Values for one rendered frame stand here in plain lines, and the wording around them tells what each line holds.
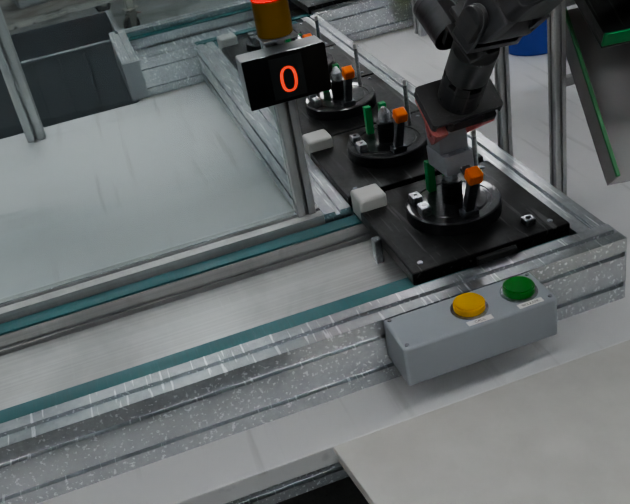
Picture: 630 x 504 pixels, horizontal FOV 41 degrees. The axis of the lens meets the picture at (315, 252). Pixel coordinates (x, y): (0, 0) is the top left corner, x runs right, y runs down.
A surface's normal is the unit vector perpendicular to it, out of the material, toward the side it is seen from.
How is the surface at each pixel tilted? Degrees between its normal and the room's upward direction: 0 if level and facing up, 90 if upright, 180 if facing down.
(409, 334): 0
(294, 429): 0
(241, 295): 0
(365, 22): 90
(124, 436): 90
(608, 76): 45
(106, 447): 90
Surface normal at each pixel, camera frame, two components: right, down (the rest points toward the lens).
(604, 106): -0.01, -0.24
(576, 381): -0.16, -0.84
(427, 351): 0.31, 0.46
